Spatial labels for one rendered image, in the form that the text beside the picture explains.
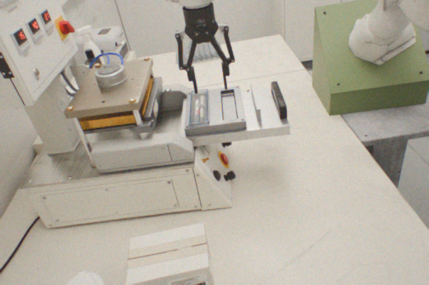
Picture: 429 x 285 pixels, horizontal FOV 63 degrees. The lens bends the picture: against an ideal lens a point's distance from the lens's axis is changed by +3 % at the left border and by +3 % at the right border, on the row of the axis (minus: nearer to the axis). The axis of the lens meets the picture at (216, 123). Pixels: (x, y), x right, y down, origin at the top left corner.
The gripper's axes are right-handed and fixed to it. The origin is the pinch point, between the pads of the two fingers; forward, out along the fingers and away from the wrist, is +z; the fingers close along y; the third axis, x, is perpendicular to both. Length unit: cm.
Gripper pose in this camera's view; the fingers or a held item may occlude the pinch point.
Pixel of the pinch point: (209, 80)
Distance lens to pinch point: 94.5
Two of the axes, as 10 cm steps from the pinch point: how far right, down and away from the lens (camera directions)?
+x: -0.5, -5.6, 8.3
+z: 1.3, 8.2, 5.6
